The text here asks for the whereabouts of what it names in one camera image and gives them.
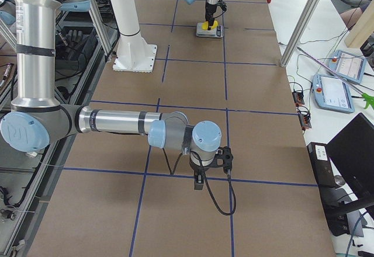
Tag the far orange black connector module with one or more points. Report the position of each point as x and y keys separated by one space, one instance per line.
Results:
x=298 y=94

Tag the green plastic clamp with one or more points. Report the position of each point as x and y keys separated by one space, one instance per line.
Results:
x=369 y=100

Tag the aluminium frame post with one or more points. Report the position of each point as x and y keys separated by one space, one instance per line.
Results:
x=298 y=31

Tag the silver kitchen scale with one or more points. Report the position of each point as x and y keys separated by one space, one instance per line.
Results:
x=216 y=33

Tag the yellow mango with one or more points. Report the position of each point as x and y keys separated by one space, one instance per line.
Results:
x=209 y=25

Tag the orange black connector module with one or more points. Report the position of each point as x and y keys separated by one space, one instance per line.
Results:
x=304 y=117
x=298 y=94

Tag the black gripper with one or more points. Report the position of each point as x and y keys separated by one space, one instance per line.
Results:
x=198 y=169
x=210 y=9

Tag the near orange black connector module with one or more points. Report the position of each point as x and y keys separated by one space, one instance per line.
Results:
x=304 y=117

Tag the far teach pendant tablet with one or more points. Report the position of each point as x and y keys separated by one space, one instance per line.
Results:
x=347 y=65

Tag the wooden post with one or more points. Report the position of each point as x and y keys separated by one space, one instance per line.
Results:
x=362 y=30

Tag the black computer monitor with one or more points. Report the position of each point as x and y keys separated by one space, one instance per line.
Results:
x=351 y=151

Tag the near teach pendant tablet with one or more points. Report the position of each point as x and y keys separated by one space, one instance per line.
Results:
x=330 y=93

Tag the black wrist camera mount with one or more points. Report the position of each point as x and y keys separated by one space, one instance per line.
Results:
x=223 y=159

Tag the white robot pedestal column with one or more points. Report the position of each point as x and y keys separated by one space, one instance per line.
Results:
x=133 y=52

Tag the teach pendant tablet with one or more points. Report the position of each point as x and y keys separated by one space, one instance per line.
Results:
x=330 y=93
x=347 y=65

